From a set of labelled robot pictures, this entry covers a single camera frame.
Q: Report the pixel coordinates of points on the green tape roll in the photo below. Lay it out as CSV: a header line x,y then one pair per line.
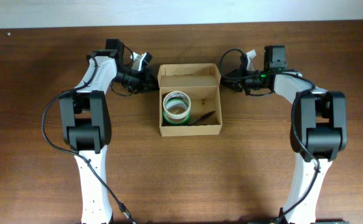
x,y
175,119

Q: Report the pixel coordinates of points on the brown cardboard box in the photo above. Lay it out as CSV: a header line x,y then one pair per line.
x,y
186,92

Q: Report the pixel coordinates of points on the black pen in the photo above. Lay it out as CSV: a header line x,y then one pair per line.
x,y
201,118

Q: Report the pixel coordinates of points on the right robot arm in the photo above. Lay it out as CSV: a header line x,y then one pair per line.
x,y
318,125

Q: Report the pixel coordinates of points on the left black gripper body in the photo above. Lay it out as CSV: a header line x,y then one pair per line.
x,y
150,83

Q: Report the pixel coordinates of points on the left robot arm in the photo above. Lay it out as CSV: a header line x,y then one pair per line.
x,y
86,121

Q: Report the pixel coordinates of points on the cream masking tape roll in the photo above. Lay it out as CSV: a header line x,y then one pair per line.
x,y
176,105

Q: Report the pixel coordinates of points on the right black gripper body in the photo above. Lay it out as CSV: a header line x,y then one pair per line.
x,y
231,79

